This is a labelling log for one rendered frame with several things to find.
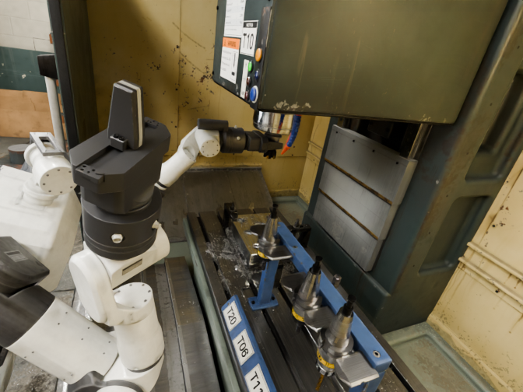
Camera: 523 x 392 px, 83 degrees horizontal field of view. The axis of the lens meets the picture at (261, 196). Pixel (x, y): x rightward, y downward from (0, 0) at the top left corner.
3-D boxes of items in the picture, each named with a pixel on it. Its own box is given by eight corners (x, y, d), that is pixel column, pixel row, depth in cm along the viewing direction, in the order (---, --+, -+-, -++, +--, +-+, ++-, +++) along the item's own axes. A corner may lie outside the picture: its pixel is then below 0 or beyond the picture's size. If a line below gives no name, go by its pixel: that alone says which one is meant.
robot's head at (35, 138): (35, 187, 58) (34, 152, 55) (22, 165, 62) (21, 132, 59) (71, 183, 63) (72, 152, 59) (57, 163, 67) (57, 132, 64)
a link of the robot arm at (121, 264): (108, 259, 33) (108, 309, 40) (183, 219, 41) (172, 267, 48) (55, 200, 37) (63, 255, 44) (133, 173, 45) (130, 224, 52)
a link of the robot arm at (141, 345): (146, 333, 43) (163, 407, 52) (164, 283, 53) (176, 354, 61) (72, 334, 43) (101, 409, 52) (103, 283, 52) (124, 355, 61)
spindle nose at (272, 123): (303, 136, 101) (311, 100, 95) (258, 134, 96) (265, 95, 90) (286, 124, 114) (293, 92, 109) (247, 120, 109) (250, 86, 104)
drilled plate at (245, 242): (249, 265, 114) (250, 254, 112) (228, 224, 138) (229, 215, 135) (300, 257, 123) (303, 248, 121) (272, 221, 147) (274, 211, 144)
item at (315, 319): (311, 334, 58) (312, 332, 57) (299, 313, 62) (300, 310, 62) (340, 327, 61) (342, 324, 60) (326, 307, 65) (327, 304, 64)
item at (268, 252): (268, 262, 76) (268, 260, 75) (260, 250, 80) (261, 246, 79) (292, 258, 78) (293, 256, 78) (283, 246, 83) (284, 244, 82)
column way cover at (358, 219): (364, 274, 126) (408, 161, 103) (309, 216, 164) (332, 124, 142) (373, 272, 128) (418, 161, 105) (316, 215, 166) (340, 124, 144)
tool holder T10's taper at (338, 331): (353, 341, 56) (364, 316, 53) (337, 351, 53) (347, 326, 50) (336, 323, 59) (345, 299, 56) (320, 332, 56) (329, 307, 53)
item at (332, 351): (356, 352, 57) (359, 344, 56) (334, 366, 53) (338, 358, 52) (332, 327, 61) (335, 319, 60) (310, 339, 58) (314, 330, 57)
